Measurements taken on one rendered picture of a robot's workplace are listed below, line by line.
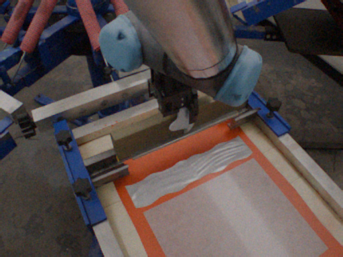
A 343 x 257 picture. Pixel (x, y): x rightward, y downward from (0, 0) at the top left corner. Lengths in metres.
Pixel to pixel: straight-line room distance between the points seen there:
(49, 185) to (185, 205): 1.39
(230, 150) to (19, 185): 1.56
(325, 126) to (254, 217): 1.78
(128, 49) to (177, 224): 0.46
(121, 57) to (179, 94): 0.20
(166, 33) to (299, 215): 0.64
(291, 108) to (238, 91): 2.13
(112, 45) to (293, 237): 0.59
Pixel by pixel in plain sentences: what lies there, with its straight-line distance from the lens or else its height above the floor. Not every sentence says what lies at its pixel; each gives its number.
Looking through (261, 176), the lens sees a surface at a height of 0.95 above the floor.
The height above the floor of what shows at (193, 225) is 0.95.
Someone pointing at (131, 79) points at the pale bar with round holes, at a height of 1.04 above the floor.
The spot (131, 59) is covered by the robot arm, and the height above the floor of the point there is 1.39.
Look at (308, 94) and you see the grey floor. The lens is 2.66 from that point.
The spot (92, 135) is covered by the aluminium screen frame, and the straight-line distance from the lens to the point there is 0.86.
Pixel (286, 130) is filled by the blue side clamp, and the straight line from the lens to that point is 0.87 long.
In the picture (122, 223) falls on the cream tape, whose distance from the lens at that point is 0.73.
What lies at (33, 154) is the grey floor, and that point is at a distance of 2.20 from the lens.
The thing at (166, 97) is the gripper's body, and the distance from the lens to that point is 0.57.
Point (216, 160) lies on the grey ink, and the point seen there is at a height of 0.96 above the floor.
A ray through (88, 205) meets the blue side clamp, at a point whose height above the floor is 1.00.
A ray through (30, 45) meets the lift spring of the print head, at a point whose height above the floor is 1.06.
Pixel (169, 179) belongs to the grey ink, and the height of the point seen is 0.96.
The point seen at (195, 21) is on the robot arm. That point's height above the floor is 1.51.
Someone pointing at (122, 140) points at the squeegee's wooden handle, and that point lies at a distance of 0.63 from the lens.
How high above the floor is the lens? 1.62
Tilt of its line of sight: 49 degrees down
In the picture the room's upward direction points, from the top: straight up
